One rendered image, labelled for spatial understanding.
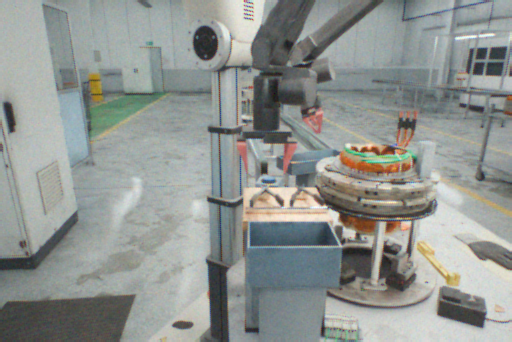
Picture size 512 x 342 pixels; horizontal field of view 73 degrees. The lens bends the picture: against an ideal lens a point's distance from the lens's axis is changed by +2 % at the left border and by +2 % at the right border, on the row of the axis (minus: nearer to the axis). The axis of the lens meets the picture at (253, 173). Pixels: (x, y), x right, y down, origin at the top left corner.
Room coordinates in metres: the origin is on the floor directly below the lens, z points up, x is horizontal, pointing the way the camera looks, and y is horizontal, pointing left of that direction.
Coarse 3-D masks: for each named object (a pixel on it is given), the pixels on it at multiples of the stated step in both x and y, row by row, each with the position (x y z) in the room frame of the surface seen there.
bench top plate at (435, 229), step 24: (336, 216) 1.28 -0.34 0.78; (432, 216) 1.28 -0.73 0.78; (456, 216) 1.28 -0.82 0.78; (432, 240) 1.08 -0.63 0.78; (456, 240) 1.08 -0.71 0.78; (504, 240) 1.08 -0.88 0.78; (240, 264) 0.93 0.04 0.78; (456, 264) 0.93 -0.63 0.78; (480, 264) 0.93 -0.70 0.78; (240, 288) 0.81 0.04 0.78; (456, 288) 0.81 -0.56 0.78; (480, 288) 0.81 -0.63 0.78; (504, 288) 0.81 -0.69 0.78; (240, 312) 0.71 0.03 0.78; (336, 312) 0.71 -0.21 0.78; (360, 312) 0.71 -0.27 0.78; (384, 312) 0.72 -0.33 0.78; (408, 312) 0.72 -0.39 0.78; (432, 312) 0.72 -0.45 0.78; (504, 312) 0.72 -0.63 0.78; (240, 336) 0.63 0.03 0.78; (384, 336) 0.64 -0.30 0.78; (408, 336) 0.64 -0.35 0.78; (432, 336) 0.64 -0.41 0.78; (456, 336) 0.64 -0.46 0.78; (480, 336) 0.64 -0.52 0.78; (504, 336) 0.64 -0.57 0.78
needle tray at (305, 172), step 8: (304, 152) 1.22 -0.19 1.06; (312, 152) 1.23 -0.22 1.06; (320, 152) 1.25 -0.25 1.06; (328, 152) 1.26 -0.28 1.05; (336, 152) 1.26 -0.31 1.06; (280, 160) 1.15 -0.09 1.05; (296, 160) 1.20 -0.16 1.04; (304, 160) 1.22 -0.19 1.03; (312, 160) 1.11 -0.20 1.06; (320, 160) 1.12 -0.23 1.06; (280, 168) 1.15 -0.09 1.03; (288, 168) 1.10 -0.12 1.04; (296, 168) 1.08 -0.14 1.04; (304, 168) 1.10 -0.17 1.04; (312, 168) 1.11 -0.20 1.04; (296, 176) 1.19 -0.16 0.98; (304, 176) 1.14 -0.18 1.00; (312, 176) 1.13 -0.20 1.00; (296, 184) 1.18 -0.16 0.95; (304, 184) 1.14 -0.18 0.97; (312, 184) 1.13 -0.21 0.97
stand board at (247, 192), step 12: (252, 192) 0.81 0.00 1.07; (276, 192) 0.81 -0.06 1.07; (288, 192) 0.81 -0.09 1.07; (312, 192) 0.81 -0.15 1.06; (264, 204) 0.73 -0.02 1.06; (276, 204) 0.73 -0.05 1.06; (288, 204) 0.73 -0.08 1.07; (300, 204) 0.73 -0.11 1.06; (312, 204) 0.73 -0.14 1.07; (252, 216) 0.67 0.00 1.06; (264, 216) 0.67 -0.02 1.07; (276, 216) 0.67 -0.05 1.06; (288, 216) 0.67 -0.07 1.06; (300, 216) 0.67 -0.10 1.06; (312, 216) 0.67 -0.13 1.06; (324, 216) 0.67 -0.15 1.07
